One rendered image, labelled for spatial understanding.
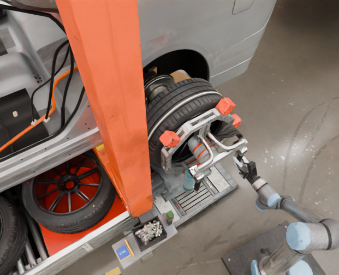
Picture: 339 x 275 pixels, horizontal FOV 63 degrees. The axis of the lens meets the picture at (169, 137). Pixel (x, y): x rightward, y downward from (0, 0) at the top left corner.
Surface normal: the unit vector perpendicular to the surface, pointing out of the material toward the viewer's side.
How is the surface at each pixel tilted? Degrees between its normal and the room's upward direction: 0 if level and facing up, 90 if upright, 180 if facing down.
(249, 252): 0
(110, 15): 90
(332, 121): 0
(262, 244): 0
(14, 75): 50
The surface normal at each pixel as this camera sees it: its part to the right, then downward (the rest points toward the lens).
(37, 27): -0.07, -0.49
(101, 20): 0.55, 0.71
